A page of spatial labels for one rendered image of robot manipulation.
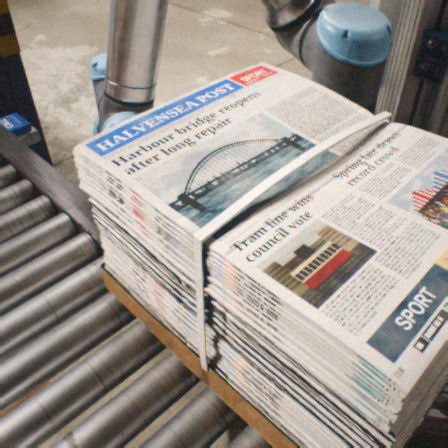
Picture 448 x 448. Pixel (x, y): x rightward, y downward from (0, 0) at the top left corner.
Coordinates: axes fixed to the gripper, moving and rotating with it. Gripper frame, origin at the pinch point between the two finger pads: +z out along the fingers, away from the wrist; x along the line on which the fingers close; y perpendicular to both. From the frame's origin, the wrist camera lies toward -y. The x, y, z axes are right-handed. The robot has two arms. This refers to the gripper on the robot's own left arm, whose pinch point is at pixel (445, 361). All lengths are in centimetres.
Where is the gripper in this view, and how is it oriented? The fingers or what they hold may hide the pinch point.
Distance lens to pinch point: 62.2
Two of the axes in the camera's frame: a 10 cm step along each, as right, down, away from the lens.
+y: 0.1, -7.6, -6.5
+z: -7.1, -4.7, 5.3
